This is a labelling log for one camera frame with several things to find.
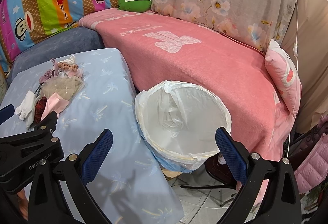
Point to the pink and white sock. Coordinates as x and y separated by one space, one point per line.
55 103

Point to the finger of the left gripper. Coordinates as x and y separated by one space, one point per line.
48 124
6 113

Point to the white-lined round trash bin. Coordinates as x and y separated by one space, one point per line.
178 122

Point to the green check-mark cushion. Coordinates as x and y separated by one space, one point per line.
138 6

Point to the grey white sock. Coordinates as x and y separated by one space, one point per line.
25 110

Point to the beige tulle fabric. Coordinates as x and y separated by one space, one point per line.
64 86

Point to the pink fleece blanket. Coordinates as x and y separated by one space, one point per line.
158 48

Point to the mauve drawstring bag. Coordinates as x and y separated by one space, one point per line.
49 73

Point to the dark red velvet scrunchie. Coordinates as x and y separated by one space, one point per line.
39 109

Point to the black stool frame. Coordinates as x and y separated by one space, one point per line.
217 168

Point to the pink puffer jacket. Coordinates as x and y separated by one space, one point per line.
314 168

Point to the small pink cartoon pillow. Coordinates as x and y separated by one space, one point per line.
284 75

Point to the spotted tan scrunchie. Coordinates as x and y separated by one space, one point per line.
64 66

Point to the dark blue plush pillow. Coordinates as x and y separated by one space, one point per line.
69 42

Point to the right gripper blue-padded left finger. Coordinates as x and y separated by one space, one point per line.
80 169

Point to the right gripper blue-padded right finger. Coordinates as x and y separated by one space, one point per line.
246 169

